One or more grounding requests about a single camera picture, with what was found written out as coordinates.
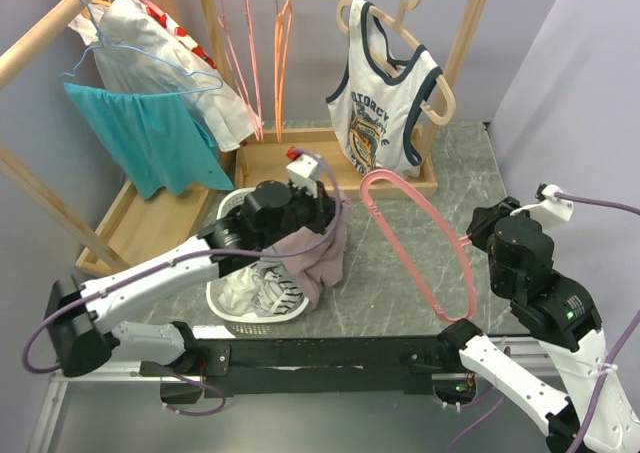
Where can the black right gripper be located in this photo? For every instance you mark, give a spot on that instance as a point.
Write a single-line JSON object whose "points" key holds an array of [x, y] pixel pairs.
{"points": [[480, 219]]}

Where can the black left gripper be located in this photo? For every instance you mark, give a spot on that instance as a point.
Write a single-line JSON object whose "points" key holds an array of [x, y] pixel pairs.
{"points": [[324, 207]]}

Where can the thick pink plastic hanger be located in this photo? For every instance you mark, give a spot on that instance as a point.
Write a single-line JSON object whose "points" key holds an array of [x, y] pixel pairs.
{"points": [[458, 244]]}

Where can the mauve tank top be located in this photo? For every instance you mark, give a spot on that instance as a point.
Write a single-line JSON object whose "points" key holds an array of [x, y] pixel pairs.
{"points": [[322, 267]]}

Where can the black white striped tank top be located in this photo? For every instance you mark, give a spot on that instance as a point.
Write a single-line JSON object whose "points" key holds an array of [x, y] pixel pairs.
{"points": [[276, 293]]}

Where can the thin pink wire hanger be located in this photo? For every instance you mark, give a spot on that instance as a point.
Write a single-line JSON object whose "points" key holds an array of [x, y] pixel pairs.
{"points": [[231, 57]]}

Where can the orange plastic hanger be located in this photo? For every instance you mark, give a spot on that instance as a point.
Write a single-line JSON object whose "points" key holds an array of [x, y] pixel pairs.
{"points": [[282, 34]]}

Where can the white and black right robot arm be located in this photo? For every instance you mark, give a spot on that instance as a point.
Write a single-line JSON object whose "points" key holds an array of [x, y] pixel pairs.
{"points": [[592, 413]]}

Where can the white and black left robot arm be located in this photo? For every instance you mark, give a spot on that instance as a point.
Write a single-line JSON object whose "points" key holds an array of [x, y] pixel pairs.
{"points": [[90, 323]]}

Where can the white navy trimmed tank top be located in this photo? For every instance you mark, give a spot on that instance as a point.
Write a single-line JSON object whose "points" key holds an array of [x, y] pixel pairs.
{"points": [[375, 107]]}

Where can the wooden back clothes rack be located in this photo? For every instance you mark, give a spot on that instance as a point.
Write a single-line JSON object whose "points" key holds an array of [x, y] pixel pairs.
{"points": [[260, 160]]}

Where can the wooden clothes rack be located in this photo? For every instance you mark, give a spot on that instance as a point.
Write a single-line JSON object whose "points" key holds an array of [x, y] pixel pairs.
{"points": [[66, 206], [260, 160]]}

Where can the teal garment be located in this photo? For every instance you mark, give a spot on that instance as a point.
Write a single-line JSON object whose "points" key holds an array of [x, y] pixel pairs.
{"points": [[153, 138]]}

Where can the wooden left clothes rack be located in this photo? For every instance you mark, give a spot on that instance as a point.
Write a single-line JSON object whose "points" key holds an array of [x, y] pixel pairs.
{"points": [[66, 206]]}

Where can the white shirt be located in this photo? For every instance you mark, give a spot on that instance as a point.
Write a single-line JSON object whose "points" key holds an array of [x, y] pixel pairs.
{"points": [[170, 73]]}

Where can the white red patterned garment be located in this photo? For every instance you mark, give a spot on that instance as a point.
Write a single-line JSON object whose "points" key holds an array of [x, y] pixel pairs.
{"points": [[185, 38]]}

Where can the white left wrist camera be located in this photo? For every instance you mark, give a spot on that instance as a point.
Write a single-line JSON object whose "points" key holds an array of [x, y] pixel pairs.
{"points": [[303, 172]]}

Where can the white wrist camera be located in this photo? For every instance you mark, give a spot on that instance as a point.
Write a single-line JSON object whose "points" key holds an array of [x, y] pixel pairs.
{"points": [[549, 210], [303, 172]]}

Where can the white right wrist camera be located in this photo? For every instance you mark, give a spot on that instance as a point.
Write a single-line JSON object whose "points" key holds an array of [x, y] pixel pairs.
{"points": [[549, 210]]}

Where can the blue wire hanger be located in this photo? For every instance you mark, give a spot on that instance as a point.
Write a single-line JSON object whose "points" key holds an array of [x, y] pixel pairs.
{"points": [[105, 41]]}

